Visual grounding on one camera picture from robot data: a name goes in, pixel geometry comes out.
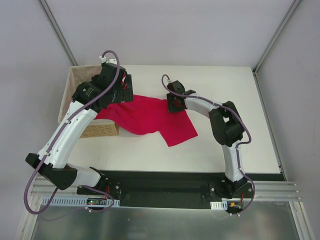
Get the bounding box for white cable duct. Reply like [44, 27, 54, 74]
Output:
[50, 196, 120, 208]
[210, 200, 228, 211]

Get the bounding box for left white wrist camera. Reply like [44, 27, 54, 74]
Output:
[99, 56, 118, 65]

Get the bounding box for left aluminium frame post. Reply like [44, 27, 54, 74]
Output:
[37, 0, 79, 66]

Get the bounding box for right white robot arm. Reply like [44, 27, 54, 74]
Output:
[164, 80, 248, 199]

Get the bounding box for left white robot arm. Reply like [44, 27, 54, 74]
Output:
[25, 63, 134, 195]

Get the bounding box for right white cable duct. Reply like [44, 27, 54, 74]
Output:
[210, 200, 228, 211]

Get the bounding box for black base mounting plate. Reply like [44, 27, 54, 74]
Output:
[76, 170, 253, 208]

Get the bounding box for wicker laundry basket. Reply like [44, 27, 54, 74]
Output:
[57, 65, 120, 139]

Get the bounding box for magenta t shirt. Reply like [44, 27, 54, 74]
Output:
[95, 95, 198, 147]

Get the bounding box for right aluminium frame post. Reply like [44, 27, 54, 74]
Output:
[252, 0, 303, 76]

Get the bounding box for left white cable duct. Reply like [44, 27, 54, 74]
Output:
[50, 196, 120, 208]

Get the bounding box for aluminium frame post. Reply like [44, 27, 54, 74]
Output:
[252, 0, 303, 76]
[37, 0, 79, 66]

